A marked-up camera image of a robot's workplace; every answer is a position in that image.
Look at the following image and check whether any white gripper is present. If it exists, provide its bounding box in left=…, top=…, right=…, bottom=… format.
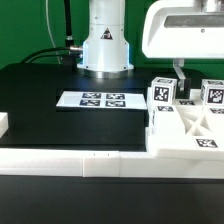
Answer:
left=142, top=0, right=224, bottom=99

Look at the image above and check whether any white tagged nut cube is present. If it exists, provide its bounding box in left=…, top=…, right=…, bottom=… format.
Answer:
left=151, top=77, right=177, bottom=105
left=201, top=79, right=224, bottom=105

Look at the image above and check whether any white chair back frame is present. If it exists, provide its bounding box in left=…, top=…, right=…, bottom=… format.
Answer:
left=146, top=88, right=224, bottom=161

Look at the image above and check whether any white base tag sheet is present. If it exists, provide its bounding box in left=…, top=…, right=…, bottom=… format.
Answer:
left=56, top=91, right=147, bottom=110

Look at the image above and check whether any white U-shaped obstacle fence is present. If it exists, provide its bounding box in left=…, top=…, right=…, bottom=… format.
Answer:
left=0, top=111, right=224, bottom=180

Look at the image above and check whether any black cable bundle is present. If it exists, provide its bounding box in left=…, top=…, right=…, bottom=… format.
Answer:
left=20, top=0, right=84, bottom=65

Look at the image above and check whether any thin white cable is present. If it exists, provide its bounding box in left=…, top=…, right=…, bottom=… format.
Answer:
left=45, top=0, right=63, bottom=65

